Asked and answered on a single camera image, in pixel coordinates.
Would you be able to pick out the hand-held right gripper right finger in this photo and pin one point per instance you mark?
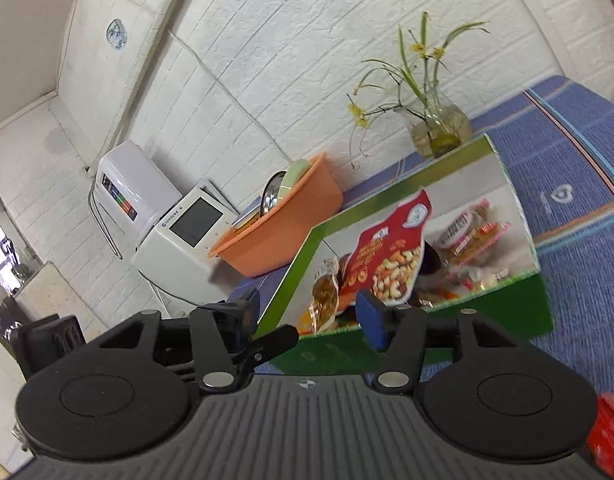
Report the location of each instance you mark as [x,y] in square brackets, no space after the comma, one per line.
[374,320]

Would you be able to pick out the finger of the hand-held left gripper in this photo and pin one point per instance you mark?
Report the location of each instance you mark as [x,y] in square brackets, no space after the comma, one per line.
[274,339]

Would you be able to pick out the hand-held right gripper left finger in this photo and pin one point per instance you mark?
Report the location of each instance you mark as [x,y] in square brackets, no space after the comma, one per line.
[244,315]

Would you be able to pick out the red cashew nut packet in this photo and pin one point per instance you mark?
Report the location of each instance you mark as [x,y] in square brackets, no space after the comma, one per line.
[392,255]

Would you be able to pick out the green cardboard box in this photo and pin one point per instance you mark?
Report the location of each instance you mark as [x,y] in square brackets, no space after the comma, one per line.
[487,305]

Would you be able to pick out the clear packet of yellow snack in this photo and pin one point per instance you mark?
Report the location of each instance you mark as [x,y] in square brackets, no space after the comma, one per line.
[324,290]

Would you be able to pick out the book in basin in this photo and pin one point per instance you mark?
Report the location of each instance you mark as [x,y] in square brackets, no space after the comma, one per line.
[247,221]

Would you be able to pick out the orange plastic basin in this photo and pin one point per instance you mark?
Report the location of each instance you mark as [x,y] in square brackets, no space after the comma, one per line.
[287,230]

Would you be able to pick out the white appliance with screen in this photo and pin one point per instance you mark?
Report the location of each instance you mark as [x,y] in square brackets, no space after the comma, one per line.
[167,260]

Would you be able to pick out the pink packet of brown cakes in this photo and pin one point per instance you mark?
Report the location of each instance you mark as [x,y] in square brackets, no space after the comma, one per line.
[467,237]

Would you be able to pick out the metal pot lid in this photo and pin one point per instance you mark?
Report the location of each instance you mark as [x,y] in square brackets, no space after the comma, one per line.
[272,192]

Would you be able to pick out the pale green plate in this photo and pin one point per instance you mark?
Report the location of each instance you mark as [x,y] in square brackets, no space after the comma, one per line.
[293,177]

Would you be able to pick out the tall white appliance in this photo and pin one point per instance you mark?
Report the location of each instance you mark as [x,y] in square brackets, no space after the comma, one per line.
[132,180]

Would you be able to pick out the blue striped tablecloth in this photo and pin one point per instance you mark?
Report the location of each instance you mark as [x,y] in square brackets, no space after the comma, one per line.
[577,210]

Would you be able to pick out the red gold printed bag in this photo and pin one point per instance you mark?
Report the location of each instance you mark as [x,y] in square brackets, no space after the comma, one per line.
[609,435]

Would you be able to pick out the glass vase with flowers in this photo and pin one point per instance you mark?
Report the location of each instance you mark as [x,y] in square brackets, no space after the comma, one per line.
[418,49]

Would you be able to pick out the round wall clock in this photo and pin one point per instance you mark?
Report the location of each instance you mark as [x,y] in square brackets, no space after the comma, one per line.
[116,34]

